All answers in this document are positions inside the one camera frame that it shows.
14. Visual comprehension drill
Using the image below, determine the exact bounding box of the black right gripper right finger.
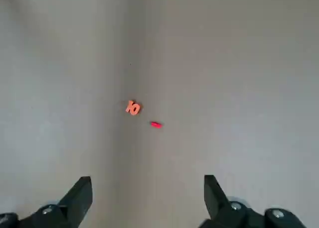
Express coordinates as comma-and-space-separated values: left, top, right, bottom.
199, 174, 307, 228

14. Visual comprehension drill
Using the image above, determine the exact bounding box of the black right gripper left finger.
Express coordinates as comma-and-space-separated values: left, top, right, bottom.
0, 176, 94, 228

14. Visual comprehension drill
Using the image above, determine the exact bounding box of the orange number ten piece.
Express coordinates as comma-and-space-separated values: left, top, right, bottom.
125, 100, 142, 116

